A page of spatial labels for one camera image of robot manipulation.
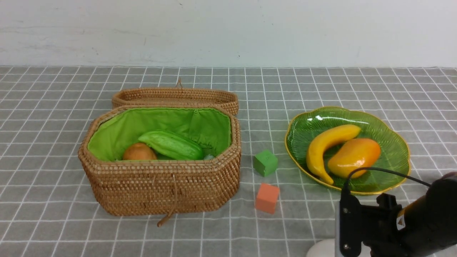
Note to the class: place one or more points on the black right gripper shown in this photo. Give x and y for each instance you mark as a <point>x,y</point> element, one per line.
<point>379,227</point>

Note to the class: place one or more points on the white toy radish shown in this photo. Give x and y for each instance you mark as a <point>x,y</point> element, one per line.
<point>324,248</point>

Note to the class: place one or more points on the orange toy mango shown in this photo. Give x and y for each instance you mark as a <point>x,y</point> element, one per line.
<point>355,153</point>

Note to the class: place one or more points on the yellow toy banana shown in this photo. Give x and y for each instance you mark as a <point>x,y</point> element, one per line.
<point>325,141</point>

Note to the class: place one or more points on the green toy bitter gourd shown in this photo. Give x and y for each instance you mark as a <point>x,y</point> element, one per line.
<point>172,145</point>

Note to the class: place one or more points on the brown toy potato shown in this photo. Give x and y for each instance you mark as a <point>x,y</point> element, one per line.
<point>139,151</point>

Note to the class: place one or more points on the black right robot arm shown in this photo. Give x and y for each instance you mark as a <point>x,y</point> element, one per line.
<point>422,228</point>

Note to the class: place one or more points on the orange foam cube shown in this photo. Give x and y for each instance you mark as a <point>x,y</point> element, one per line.
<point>267,198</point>

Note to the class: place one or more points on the green glass leaf plate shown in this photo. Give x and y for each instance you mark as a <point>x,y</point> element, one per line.
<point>395,154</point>

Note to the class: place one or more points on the green foam cube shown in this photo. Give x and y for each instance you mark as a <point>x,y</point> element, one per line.
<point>265,163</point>

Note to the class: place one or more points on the woven rattan basket lid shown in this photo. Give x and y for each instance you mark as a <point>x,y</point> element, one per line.
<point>177,95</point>

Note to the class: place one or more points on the woven rattan basket green lining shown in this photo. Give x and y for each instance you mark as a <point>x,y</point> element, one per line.
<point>163,186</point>

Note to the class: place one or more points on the grey checked tablecloth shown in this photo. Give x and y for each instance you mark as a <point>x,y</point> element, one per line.
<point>48,208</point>

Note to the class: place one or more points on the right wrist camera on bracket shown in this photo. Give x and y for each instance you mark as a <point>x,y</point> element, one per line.
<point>348,242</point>

